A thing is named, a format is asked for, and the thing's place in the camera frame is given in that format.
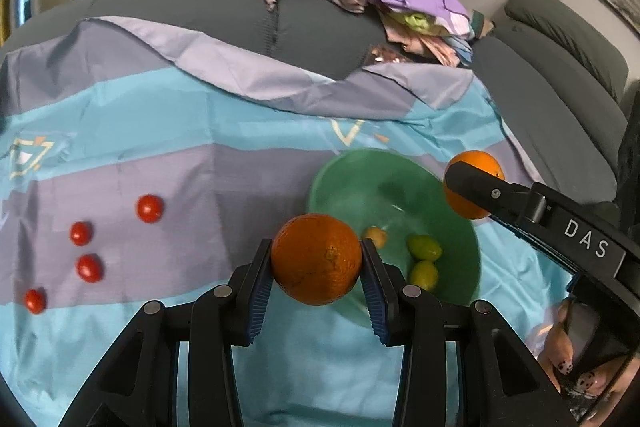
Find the blue and purple bed sheet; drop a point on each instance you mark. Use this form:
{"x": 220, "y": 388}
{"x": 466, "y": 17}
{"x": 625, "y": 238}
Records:
{"x": 150, "y": 107}

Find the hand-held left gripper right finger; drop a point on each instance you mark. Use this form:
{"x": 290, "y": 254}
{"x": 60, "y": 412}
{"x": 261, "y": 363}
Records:
{"x": 375, "y": 302}

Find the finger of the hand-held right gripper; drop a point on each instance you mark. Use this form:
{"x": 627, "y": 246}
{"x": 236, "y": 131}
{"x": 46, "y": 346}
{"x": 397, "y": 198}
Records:
{"x": 535, "y": 243}
{"x": 500, "y": 194}

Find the large orange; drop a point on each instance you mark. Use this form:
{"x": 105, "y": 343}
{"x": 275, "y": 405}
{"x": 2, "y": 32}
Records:
{"x": 317, "y": 259}

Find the yellow-green cloth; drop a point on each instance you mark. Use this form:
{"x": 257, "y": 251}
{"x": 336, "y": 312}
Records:
{"x": 415, "y": 21}

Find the small beige round fruit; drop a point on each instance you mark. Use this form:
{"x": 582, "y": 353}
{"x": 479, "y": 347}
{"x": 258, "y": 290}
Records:
{"x": 376, "y": 237}

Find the red cherry tomato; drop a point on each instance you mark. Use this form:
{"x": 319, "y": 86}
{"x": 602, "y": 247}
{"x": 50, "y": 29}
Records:
{"x": 90, "y": 268}
{"x": 81, "y": 233}
{"x": 150, "y": 208}
{"x": 35, "y": 300}

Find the small orange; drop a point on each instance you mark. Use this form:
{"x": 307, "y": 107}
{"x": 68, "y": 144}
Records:
{"x": 465, "y": 206}

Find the green jujube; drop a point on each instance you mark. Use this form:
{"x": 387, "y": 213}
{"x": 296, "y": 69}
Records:
{"x": 424, "y": 274}
{"x": 425, "y": 247}

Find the person's right hand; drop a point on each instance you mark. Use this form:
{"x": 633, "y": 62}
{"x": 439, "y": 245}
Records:
{"x": 555, "y": 347}

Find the green plastic bowl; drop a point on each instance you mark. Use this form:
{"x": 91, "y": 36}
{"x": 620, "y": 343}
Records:
{"x": 360, "y": 192}

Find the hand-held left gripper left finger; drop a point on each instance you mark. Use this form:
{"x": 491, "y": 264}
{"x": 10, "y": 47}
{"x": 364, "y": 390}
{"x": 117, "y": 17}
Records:
{"x": 257, "y": 297}

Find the grey sofa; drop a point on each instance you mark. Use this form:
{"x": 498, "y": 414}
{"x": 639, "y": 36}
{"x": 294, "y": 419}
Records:
{"x": 200, "y": 12}

